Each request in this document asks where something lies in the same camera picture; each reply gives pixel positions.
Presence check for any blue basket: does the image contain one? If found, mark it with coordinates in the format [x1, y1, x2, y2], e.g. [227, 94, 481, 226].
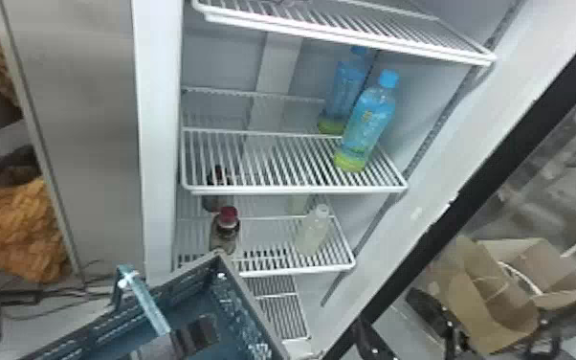
[16, 250, 290, 360]

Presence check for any clear white bottle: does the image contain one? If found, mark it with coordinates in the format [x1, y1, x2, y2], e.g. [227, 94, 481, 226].
[294, 203, 331, 258]

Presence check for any white fridge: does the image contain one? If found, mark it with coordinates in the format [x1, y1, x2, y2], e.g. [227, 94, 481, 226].
[0, 0, 576, 360]

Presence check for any blue bottle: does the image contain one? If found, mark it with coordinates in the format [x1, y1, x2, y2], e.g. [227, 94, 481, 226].
[317, 46, 371, 136]
[333, 69, 401, 173]

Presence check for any fridge door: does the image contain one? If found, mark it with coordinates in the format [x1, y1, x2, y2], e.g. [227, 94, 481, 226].
[321, 14, 576, 360]

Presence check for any brown bottle red cap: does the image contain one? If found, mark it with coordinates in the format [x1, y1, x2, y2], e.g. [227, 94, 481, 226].
[209, 205, 242, 256]

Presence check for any beige chair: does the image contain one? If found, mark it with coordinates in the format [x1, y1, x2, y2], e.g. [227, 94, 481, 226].
[405, 235, 576, 360]

